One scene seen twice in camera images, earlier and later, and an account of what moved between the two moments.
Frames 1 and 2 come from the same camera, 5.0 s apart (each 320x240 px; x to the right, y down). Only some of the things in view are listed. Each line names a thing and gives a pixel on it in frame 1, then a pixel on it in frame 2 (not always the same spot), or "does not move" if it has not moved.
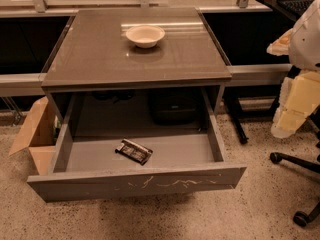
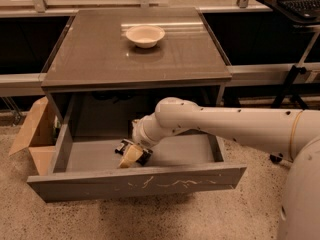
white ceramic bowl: [145, 36] does not move
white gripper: [306, 44] -> [140, 139]
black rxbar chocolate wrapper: [134, 151] does not move
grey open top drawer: [88, 166] does not move
